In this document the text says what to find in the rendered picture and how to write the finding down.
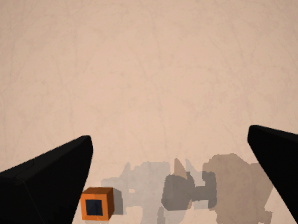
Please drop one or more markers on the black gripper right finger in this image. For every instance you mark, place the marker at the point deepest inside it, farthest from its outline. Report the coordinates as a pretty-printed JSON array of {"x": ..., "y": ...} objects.
[{"x": 277, "y": 153}]

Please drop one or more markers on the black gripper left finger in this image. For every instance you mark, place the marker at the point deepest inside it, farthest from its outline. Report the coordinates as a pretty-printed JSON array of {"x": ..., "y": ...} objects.
[{"x": 46, "y": 189}]

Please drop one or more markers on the orange block with black square face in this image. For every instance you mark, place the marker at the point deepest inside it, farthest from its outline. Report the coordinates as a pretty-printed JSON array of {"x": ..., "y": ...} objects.
[{"x": 97, "y": 203}]

